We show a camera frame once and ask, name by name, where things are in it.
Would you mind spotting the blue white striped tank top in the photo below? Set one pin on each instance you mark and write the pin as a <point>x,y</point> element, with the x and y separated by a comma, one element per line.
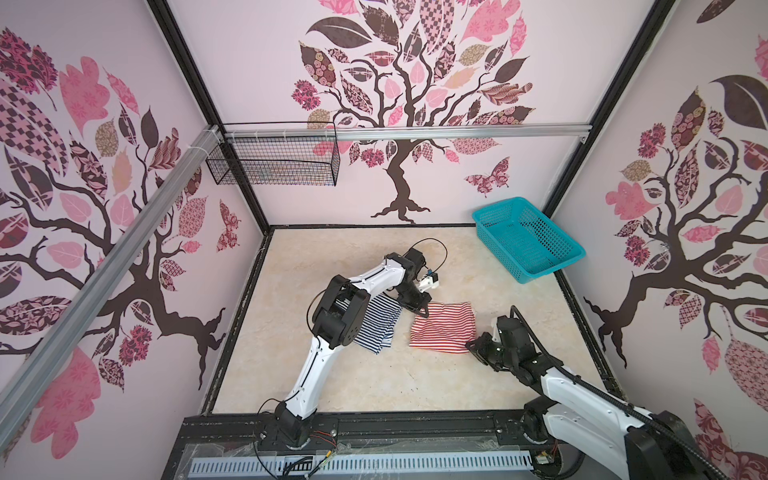
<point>377,329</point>

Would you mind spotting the white slotted cable duct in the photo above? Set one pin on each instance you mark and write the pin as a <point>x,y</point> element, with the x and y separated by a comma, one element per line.
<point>357,465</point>

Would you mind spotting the aluminium rail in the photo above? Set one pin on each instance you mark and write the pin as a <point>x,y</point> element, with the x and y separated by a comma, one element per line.
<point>22,393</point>
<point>420,132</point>

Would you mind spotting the black corner frame post left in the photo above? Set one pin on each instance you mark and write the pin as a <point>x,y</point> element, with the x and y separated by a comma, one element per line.
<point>170,29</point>

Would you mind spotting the black corner frame post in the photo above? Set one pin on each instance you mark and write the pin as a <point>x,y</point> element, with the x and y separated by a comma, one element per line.
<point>638,51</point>
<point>170,29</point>

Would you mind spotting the teal plastic basket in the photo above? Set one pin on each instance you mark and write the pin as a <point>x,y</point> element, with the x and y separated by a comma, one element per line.
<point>527,243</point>

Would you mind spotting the aluminium rail back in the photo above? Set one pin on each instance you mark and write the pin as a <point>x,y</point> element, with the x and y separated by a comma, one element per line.
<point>420,132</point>

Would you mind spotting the red white striped tank top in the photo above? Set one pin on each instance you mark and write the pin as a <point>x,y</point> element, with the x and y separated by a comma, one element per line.
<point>447,328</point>

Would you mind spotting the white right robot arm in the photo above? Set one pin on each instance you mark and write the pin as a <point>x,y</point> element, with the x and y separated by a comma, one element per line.
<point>631,442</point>

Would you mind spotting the black corner frame post right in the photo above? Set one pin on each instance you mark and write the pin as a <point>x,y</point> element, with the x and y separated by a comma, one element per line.
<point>638,51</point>

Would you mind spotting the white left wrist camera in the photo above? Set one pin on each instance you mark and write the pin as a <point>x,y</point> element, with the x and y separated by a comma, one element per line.
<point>429,282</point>

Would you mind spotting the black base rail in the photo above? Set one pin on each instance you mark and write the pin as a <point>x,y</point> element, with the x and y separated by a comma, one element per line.
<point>505,427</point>

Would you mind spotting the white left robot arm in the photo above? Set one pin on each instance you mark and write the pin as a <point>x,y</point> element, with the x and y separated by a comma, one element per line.
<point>335,323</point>

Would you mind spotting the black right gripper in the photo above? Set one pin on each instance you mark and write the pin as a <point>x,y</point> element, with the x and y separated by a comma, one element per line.
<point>479,349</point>

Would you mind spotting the aluminium rail left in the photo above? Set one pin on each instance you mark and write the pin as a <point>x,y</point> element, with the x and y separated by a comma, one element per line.
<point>22,393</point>

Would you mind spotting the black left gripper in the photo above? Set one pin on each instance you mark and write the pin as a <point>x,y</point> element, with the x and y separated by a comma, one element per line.
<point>419,303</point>

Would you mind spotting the black wire mesh basket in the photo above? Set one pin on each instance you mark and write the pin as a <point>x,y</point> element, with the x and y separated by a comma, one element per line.
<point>287,153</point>

